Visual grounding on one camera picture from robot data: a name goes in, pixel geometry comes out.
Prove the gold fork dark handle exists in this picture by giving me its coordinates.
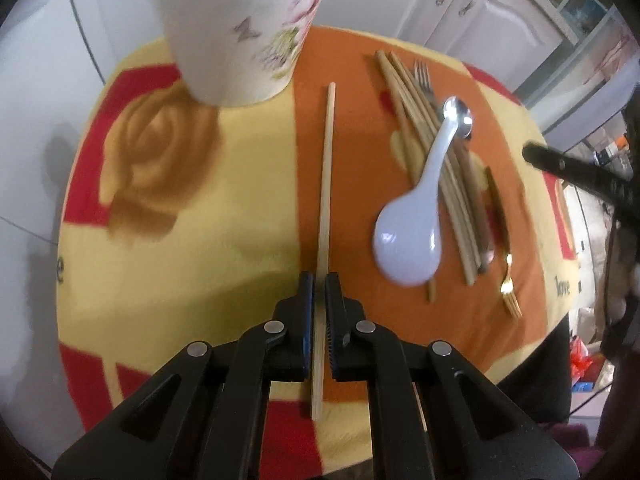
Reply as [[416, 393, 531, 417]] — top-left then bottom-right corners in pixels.
[[485, 167, 523, 320]]

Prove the white ceramic soup spoon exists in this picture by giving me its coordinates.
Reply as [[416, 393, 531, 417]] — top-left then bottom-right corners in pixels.
[[373, 118, 458, 287]]

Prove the silver metal spoon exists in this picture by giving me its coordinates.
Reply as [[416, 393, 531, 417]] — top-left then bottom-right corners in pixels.
[[442, 96, 495, 274]]

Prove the wooden chopstick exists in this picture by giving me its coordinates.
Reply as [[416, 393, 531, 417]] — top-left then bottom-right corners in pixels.
[[386, 52, 480, 282], [375, 50, 436, 302], [310, 82, 336, 422], [372, 50, 480, 286]]

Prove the white kitchen cabinet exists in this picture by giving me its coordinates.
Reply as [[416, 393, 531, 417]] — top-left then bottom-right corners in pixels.
[[1, 0, 578, 99]]

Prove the yellow orange rose tablecloth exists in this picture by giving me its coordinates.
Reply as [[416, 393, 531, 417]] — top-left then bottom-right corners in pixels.
[[55, 26, 582, 476]]

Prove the white floral cup teal interior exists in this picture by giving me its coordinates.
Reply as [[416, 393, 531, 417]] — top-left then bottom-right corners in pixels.
[[152, 0, 321, 107]]

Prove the silver fork wooden handle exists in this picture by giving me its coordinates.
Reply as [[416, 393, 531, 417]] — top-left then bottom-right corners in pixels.
[[413, 61, 439, 110]]

